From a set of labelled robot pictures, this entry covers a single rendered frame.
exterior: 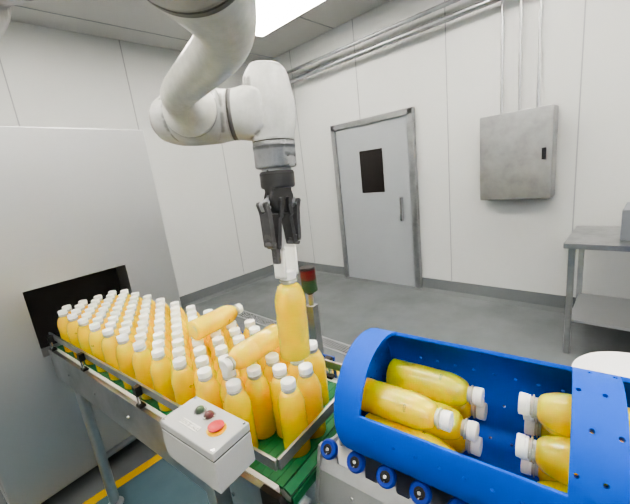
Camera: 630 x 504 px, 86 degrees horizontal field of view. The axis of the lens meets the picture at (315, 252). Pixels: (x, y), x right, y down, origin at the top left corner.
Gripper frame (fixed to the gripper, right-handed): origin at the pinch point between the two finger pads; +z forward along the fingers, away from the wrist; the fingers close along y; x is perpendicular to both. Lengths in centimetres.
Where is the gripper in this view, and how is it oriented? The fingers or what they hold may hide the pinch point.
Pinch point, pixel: (285, 261)
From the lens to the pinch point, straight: 77.1
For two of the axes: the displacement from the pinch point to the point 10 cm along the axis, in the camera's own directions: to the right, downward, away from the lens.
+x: -8.6, -0.3, 5.2
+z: 0.8, 9.8, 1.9
